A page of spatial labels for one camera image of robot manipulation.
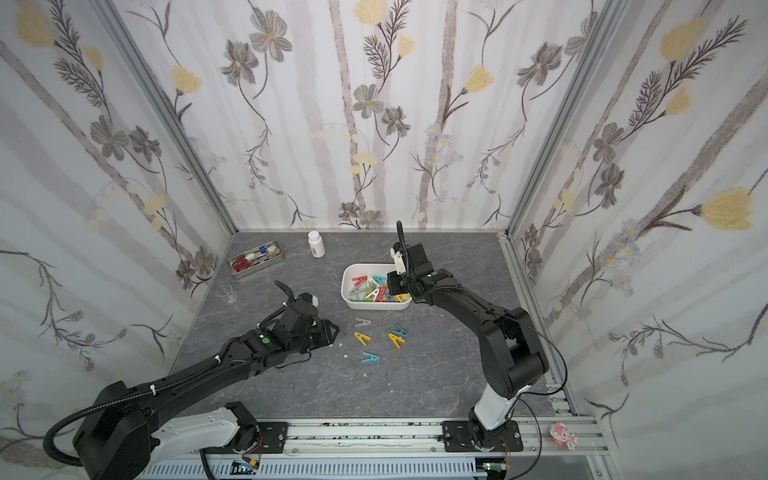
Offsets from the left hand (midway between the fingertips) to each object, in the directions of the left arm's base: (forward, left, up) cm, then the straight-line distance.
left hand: (342, 330), depth 82 cm
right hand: (+15, -15, +5) cm, 22 cm away
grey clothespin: (+19, -2, -9) cm, 21 cm away
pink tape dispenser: (-26, -55, -6) cm, 61 cm away
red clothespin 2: (+17, -11, -8) cm, 21 cm away
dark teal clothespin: (+4, -16, -9) cm, 19 cm away
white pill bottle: (+36, +13, -4) cm, 39 cm away
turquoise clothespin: (+24, -11, -9) cm, 27 cm away
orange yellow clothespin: (+1, -15, -9) cm, 18 cm away
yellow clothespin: (+2, -5, -9) cm, 11 cm away
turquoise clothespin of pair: (-5, -8, -10) cm, 13 cm away
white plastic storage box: (+21, -5, -10) cm, 23 cm away
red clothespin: (+23, -3, -9) cm, 26 cm away
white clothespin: (+17, -9, -8) cm, 21 cm away
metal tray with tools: (+35, +37, -10) cm, 52 cm away
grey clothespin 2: (+7, -5, -10) cm, 13 cm away
